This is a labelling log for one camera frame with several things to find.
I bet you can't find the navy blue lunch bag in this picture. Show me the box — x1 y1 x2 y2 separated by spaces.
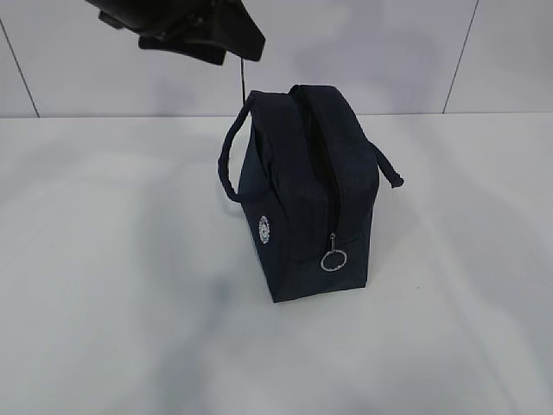
218 85 404 303

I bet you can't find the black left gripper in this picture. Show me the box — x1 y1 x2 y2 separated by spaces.
87 0 265 66

